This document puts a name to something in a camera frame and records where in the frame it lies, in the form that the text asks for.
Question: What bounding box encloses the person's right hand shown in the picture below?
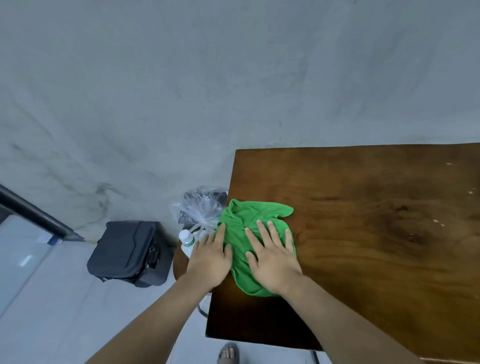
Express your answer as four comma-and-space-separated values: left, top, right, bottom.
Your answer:
244, 220, 303, 297

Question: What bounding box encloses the person's left hand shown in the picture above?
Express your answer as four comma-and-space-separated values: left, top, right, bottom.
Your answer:
185, 223, 233, 292

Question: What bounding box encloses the green microfibre cloth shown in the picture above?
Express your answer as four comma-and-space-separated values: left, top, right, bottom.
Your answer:
217, 199, 297, 298

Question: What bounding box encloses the person's left forearm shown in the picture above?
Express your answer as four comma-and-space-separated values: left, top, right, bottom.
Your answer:
85, 274, 214, 364

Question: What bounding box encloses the person's right forearm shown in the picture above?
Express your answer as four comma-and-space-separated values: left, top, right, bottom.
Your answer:
280, 274, 425, 364

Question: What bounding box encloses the white-capped plastic bottle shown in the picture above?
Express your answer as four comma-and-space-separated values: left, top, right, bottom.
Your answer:
178, 229, 196, 259

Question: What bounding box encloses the round wooden stool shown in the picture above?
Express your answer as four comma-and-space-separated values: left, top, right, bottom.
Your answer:
172, 243, 213, 320

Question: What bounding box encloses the clear plastic bag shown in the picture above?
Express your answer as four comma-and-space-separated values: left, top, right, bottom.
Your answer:
170, 186, 229, 234

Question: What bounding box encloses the black fabric bag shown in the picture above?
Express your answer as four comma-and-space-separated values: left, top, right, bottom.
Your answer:
86, 221, 174, 289

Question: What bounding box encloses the person's foot in sandal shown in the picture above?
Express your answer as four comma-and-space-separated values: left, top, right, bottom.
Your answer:
216, 343, 240, 364

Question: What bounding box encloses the dark metal door frame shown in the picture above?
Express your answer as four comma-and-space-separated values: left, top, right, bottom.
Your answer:
0, 183, 85, 242

